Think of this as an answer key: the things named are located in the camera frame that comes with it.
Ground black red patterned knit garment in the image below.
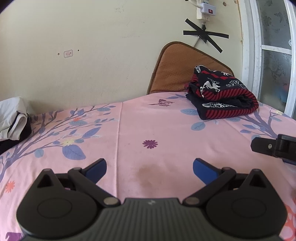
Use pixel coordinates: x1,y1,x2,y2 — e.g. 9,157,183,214
185,65,259,120

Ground pink floral bed sheet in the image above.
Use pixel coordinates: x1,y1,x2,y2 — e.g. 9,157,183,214
1,92,295,240

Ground black folded garment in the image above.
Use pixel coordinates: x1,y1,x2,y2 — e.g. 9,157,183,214
0,115,32,154

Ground white folded garment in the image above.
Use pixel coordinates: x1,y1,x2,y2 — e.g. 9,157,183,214
1,97,28,141

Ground brown mesh cushion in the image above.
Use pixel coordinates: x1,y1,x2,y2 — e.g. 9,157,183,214
147,41,234,94

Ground black tape cross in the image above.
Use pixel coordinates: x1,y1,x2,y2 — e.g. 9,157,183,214
183,19,229,53

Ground white window frame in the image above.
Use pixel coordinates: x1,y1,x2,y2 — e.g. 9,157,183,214
238,0,295,118

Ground white wall power adapter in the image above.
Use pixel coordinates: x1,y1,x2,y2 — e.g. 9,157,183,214
188,0,216,22

